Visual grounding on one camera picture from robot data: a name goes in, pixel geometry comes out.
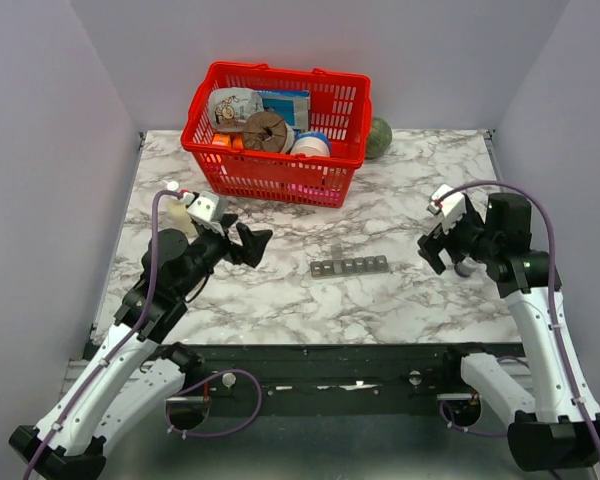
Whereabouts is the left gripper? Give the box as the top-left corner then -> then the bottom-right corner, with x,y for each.
177,214 -> 274,298

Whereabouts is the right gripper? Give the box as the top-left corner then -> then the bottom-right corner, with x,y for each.
418,201 -> 500,274

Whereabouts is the white pill bottle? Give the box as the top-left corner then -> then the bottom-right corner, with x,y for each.
454,258 -> 478,278

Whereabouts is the grey weekly pill organizer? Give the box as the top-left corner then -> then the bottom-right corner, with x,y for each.
309,244 -> 389,278

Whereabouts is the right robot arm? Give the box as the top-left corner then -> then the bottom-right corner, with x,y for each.
418,185 -> 600,472

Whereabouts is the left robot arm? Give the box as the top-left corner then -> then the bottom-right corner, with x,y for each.
9,214 -> 272,479

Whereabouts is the cream pump lotion bottle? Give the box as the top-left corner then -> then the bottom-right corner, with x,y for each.
166,181 -> 197,239

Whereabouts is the orange packet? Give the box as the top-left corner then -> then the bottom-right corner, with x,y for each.
211,133 -> 244,149

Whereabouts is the brown round lid container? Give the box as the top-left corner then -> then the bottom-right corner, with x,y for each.
242,111 -> 295,154

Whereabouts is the white blue tub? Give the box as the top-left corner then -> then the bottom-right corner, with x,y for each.
290,131 -> 332,157

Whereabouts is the green round melon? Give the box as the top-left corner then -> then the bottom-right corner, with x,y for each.
365,116 -> 393,159

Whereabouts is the white snack pouch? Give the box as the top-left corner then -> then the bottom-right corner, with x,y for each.
208,87 -> 264,133

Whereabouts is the blue carton box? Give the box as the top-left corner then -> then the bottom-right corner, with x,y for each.
257,90 -> 311,131

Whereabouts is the red plastic shopping basket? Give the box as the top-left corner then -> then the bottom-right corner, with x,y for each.
181,62 -> 372,208

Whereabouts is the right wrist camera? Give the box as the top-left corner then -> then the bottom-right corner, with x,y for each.
427,184 -> 467,234

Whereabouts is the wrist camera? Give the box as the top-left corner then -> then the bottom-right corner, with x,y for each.
186,191 -> 228,236
427,184 -> 467,234

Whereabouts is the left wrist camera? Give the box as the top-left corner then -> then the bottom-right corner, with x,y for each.
186,191 -> 228,236

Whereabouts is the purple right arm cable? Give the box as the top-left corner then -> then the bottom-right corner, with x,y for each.
432,180 -> 600,480

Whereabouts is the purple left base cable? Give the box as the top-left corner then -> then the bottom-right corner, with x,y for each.
165,368 -> 263,441

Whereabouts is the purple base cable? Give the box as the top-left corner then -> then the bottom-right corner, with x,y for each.
165,368 -> 263,441
439,355 -> 531,439

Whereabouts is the black front rail frame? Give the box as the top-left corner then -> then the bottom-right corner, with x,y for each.
152,342 -> 524,418

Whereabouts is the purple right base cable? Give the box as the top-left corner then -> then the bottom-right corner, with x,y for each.
439,355 -> 531,439

